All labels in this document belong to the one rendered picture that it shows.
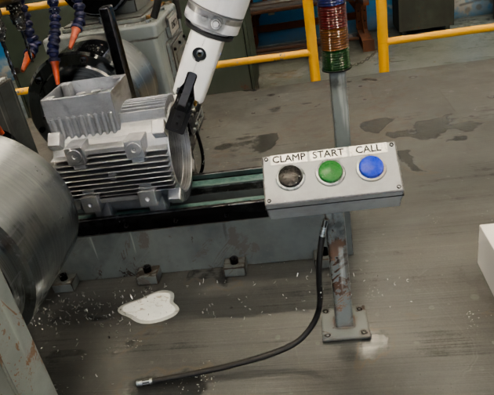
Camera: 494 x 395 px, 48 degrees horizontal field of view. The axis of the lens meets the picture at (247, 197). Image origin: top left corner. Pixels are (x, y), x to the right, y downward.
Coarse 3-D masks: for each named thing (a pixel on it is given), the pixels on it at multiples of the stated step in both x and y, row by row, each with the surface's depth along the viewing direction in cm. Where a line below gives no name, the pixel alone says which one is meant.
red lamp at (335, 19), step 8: (320, 8) 113; (328, 8) 111; (336, 8) 111; (344, 8) 113; (320, 16) 114; (328, 16) 112; (336, 16) 112; (344, 16) 113; (320, 24) 115; (328, 24) 113; (336, 24) 113; (344, 24) 114
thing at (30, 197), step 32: (0, 160) 70; (32, 160) 74; (0, 192) 66; (32, 192) 71; (64, 192) 77; (0, 224) 63; (32, 224) 68; (64, 224) 76; (0, 256) 62; (32, 256) 66; (64, 256) 77; (32, 288) 67
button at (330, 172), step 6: (324, 162) 69; (330, 162) 69; (336, 162) 69; (324, 168) 69; (330, 168) 69; (336, 168) 69; (318, 174) 69; (324, 174) 68; (330, 174) 68; (336, 174) 68; (342, 174) 69; (324, 180) 68; (330, 180) 68; (336, 180) 68
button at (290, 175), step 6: (282, 168) 70; (288, 168) 70; (294, 168) 69; (282, 174) 69; (288, 174) 69; (294, 174) 69; (300, 174) 69; (282, 180) 69; (288, 180) 69; (294, 180) 69; (300, 180) 69; (288, 186) 69; (294, 186) 69
